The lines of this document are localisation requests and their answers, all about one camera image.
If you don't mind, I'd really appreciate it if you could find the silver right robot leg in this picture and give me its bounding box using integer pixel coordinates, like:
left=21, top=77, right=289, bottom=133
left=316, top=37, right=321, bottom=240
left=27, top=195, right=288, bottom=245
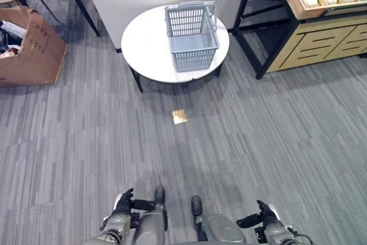
left=191, top=195, right=246, bottom=243

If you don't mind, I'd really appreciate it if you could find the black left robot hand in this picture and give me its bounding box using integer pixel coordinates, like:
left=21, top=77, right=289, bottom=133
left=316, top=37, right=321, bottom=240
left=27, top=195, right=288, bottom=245
left=115, top=188, right=158, bottom=215

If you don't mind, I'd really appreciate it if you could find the silver left robot leg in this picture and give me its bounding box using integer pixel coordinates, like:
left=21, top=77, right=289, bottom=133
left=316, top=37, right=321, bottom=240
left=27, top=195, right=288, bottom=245
left=132, top=185, right=168, bottom=245

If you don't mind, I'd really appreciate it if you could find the brown cardboard box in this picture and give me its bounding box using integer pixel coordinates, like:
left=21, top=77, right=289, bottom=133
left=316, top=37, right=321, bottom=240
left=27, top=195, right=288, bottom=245
left=0, top=6, right=68, bottom=88

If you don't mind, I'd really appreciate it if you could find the round white low table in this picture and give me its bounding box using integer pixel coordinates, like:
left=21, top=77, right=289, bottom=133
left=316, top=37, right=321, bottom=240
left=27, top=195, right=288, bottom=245
left=121, top=5, right=231, bottom=93

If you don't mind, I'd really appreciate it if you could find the wooden produce display stand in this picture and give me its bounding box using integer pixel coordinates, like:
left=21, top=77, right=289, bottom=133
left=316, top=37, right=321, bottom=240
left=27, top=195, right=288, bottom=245
left=232, top=0, right=367, bottom=80

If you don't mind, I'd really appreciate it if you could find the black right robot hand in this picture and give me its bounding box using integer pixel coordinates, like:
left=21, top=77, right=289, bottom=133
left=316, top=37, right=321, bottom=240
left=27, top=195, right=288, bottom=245
left=236, top=200, right=278, bottom=228

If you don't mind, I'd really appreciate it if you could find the silver robot leg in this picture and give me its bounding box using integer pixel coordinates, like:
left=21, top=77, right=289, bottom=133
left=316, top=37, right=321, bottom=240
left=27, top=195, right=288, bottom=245
left=132, top=185, right=168, bottom=245
left=191, top=195, right=246, bottom=243

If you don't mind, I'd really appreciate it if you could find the gold floor marker patch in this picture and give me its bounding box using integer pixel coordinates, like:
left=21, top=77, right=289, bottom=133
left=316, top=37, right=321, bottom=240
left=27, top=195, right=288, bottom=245
left=171, top=109, right=189, bottom=126

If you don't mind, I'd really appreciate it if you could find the grey plastic shopping basket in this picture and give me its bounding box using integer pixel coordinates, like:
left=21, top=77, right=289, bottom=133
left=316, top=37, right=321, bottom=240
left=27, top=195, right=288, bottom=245
left=164, top=1, right=220, bottom=73

